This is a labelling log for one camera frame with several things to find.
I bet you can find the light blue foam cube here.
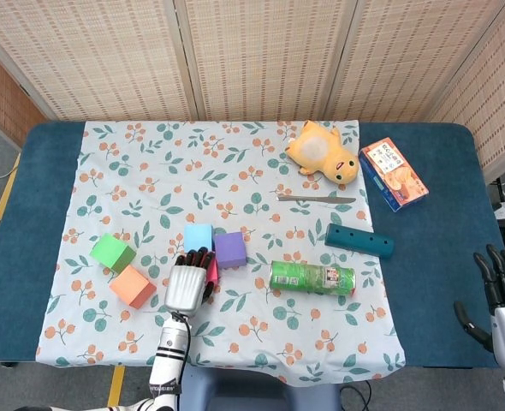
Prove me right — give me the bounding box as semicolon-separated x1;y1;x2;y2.
183;223;215;254

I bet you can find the bamboo folding screen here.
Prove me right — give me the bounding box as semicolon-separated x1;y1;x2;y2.
0;0;505;172

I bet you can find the blue orange cookie box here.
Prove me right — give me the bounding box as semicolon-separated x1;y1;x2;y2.
358;136;430;213

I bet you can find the metal table knife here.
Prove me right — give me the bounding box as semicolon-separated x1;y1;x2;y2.
276;194;357;205

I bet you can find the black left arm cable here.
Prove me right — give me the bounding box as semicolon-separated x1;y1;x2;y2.
173;312;193;382

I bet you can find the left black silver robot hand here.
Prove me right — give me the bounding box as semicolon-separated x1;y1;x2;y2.
163;247;217;318

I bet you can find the yellow plush toy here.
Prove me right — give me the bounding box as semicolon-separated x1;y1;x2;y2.
285;120;360;186

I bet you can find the floral print tablecloth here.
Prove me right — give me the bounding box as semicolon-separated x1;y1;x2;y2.
35;120;407;384

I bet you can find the green foam cube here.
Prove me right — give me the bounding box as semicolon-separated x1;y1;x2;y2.
89;233;138;275

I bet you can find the teal cylinder with holes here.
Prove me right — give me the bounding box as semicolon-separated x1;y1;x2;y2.
324;223;395;259

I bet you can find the purple foam cube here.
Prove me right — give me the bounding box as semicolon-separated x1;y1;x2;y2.
214;231;248;270

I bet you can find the grey blue stool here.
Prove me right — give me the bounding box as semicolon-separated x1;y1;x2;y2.
179;366;342;411

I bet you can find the green chips can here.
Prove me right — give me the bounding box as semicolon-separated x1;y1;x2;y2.
270;259;358;297

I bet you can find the black floor cable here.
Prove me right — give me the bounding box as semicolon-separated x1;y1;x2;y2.
340;378;373;411

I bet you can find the pink foam cube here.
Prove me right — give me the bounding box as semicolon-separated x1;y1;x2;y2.
205;256;220;286

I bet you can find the orange foam cube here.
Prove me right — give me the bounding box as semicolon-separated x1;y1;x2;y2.
109;264;157;309

